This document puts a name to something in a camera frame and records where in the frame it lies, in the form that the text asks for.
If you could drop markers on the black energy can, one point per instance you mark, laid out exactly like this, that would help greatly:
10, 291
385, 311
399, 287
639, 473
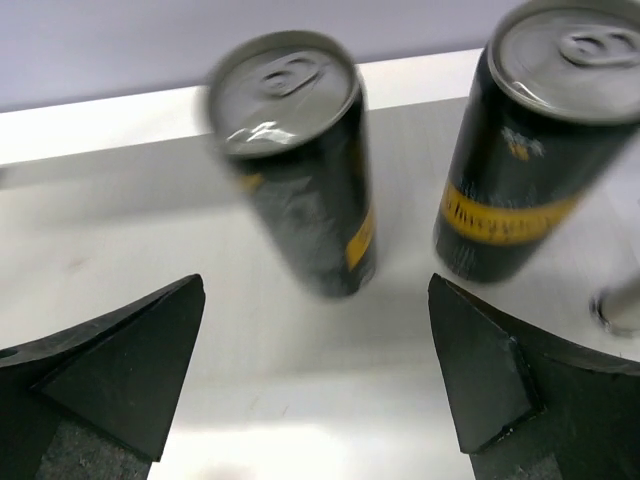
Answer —
553, 103
286, 114

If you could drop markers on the black energy can front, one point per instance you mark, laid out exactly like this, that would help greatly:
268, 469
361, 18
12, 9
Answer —
553, 103

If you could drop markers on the white two-tier shelf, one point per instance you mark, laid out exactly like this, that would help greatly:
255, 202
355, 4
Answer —
108, 201

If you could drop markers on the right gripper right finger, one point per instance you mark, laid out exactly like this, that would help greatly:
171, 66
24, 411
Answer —
527, 404

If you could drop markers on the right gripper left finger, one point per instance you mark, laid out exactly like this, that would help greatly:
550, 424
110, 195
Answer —
97, 400

